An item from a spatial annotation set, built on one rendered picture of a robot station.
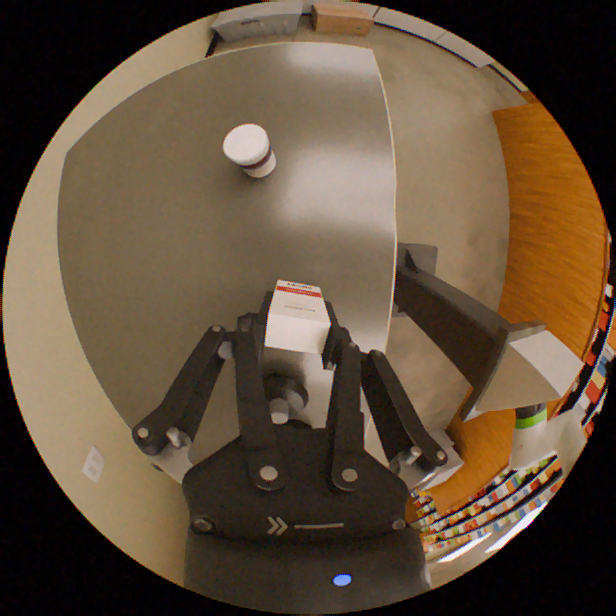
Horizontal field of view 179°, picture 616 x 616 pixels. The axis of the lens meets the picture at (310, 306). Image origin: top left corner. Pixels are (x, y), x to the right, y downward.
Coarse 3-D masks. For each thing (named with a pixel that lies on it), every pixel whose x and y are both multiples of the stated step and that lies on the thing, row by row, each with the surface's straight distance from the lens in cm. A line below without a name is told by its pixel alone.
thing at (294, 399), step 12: (264, 384) 33; (276, 384) 32; (288, 384) 32; (300, 384) 33; (276, 396) 33; (288, 396) 33; (300, 396) 33; (276, 408) 32; (288, 408) 35; (300, 408) 35; (276, 420) 33
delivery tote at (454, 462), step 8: (448, 448) 290; (448, 456) 283; (456, 456) 287; (448, 464) 277; (456, 464) 279; (440, 472) 267; (448, 472) 283; (432, 480) 276; (440, 480) 307; (424, 488) 304
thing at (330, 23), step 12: (312, 12) 216; (324, 12) 200; (336, 12) 204; (348, 12) 210; (360, 12) 218; (312, 24) 221; (324, 24) 202; (336, 24) 203; (348, 24) 204; (360, 24) 206; (372, 24) 208
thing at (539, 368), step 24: (552, 336) 87; (504, 360) 63; (528, 360) 58; (552, 360) 68; (576, 360) 82; (504, 384) 64; (528, 384) 59; (552, 384) 56; (480, 408) 71; (504, 408) 65
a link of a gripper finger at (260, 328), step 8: (264, 296) 20; (272, 296) 20; (264, 304) 18; (264, 312) 17; (256, 320) 15; (264, 320) 15; (256, 328) 15; (264, 328) 15; (256, 336) 15; (264, 336) 15; (256, 344) 16; (264, 344) 17
